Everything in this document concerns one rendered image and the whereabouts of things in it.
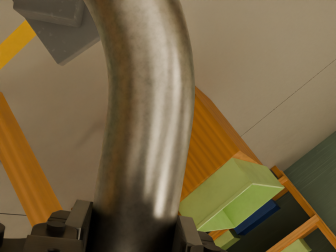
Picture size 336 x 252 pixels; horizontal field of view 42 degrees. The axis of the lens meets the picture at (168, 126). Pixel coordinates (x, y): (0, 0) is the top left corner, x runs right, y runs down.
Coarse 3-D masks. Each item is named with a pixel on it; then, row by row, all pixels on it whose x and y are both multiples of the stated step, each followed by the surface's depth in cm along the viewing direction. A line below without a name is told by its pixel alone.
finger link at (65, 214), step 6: (60, 210) 16; (66, 210) 16; (54, 216) 15; (60, 216) 15; (66, 216) 15; (6, 240) 12; (12, 240) 12; (18, 240) 12; (24, 240) 12; (6, 246) 11; (12, 246) 11; (18, 246) 12
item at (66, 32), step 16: (16, 0) 21; (32, 0) 21; (48, 0) 21; (64, 0) 21; (80, 0) 22; (32, 16) 22; (48, 16) 21; (64, 16) 21; (80, 16) 22; (48, 32) 23; (64, 32) 23; (80, 32) 23; (96, 32) 23; (48, 48) 23; (64, 48) 23; (80, 48) 23; (64, 64) 24
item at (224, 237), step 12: (276, 168) 546; (288, 180) 579; (264, 204) 548; (276, 204) 561; (300, 204) 525; (252, 216) 550; (264, 216) 583; (312, 216) 512; (240, 228) 552; (252, 228) 585; (300, 228) 515; (312, 228) 526; (324, 228) 508; (216, 240) 562; (228, 240) 556; (288, 240) 517; (300, 240) 527
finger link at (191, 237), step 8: (184, 216) 16; (176, 224) 15; (184, 224) 15; (192, 224) 15; (176, 232) 15; (184, 232) 14; (192, 232) 14; (176, 240) 14; (184, 240) 13; (192, 240) 13; (200, 240) 14; (176, 248) 14; (184, 248) 13
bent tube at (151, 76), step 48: (96, 0) 14; (144, 0) 14; (144, 48) 14; (144, 96) 14; (192, 96) 15; (144, 144) 14; (96, 192) 15; (144, 192) 14; (96, 240) 14; (144, 240) 14
